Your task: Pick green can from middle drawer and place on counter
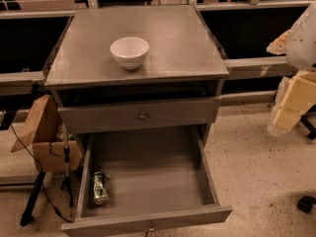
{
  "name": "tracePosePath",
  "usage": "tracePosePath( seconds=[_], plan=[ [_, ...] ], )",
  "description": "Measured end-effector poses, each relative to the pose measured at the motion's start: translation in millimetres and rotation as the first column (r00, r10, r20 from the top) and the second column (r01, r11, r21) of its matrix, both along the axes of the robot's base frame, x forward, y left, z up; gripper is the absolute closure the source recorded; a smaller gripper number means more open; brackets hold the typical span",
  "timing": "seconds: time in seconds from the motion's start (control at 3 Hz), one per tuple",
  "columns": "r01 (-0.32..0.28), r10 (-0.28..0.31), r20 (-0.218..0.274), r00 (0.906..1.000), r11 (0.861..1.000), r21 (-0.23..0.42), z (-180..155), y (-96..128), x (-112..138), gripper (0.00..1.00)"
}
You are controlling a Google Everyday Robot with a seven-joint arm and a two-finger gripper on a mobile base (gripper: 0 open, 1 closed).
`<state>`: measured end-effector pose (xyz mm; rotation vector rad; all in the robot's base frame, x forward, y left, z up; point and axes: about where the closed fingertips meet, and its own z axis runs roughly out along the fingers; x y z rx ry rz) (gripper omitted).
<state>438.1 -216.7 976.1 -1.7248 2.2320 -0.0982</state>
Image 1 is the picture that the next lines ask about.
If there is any grey open middle drawer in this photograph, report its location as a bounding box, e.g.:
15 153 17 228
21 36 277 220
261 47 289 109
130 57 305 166
62 126 232 237

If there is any grey top drawer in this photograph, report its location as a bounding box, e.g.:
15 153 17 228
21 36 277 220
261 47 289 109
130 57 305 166
58 97 221 134

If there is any brown cardboard box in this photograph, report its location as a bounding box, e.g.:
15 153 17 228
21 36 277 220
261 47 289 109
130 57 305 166
10 94 84 173

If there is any black chair caster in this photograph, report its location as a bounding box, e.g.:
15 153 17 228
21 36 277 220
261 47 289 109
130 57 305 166
297 196 316 213

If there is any green soda can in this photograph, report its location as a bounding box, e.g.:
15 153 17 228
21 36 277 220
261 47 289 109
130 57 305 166
92 172 110 206

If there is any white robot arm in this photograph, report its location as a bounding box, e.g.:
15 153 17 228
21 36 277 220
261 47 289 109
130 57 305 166
267 2 316 136

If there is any black tripod stand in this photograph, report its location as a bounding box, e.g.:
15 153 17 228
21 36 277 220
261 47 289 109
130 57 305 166
18 128 74 226

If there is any black stand base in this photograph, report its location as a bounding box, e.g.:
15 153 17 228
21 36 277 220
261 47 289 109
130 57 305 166
300 106 316 140

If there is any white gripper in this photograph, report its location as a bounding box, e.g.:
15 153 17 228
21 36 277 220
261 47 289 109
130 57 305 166
267 30 316 136

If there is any black cable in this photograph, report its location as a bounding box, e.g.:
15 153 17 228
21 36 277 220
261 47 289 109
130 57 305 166
9 123 74 224

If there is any white ceramic bowl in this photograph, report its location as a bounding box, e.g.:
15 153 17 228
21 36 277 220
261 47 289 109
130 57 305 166
110 37 149 70

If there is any grey wooden cabinet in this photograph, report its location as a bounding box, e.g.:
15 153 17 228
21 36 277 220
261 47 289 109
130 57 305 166
45 6 229 147

